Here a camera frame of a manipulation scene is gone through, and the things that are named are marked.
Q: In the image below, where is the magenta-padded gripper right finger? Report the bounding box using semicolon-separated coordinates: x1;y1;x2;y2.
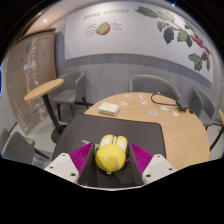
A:
125;141;177;188

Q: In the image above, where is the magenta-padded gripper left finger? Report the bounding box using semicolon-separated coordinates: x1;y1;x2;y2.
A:
44;141;101;188

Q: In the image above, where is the yellow computer mouse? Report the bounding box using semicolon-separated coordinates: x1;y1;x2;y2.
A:
94;134;129;173

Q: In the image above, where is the dark grey mouse pad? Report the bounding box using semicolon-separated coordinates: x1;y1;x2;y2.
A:
51;113;167;188

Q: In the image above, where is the grey upholstered chair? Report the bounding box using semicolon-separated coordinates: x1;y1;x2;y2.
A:
0;128;51;166
129;73;181;101
189;87;224;151
50;70;89;118

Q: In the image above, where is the black power adapter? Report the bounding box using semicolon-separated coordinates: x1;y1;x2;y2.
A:
176;98;191;111

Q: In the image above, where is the small white box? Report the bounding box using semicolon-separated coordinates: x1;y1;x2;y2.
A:
97;101;120;117

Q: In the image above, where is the round wooden side table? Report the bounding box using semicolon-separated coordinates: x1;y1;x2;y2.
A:
23;78;68;144

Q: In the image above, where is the black cable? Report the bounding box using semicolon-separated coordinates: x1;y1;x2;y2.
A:
150;91;183;108

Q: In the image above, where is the brown printed wall panel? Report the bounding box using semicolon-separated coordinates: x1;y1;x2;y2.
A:
6;31;58;134

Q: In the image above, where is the white coffee plant wall mural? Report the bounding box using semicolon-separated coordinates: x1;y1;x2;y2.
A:
63;1;214;83

